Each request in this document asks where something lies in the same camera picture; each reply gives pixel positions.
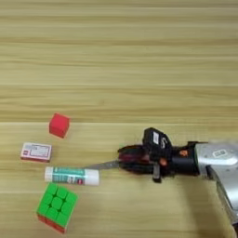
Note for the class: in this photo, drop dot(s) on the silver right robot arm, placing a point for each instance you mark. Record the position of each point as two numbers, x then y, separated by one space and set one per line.
223 167

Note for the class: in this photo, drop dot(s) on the small red white box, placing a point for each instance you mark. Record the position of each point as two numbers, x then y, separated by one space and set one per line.
36 152

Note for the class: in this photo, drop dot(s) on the green white glue stick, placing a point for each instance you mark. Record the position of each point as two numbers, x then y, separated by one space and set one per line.
72 175

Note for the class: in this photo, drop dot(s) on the red foam cube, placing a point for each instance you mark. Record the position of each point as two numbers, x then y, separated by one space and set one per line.
59 125

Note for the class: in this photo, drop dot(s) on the green faced puzzle cube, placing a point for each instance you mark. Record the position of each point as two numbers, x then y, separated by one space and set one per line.
57 206

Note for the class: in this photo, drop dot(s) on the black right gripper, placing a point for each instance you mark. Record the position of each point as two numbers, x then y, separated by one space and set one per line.
182 162

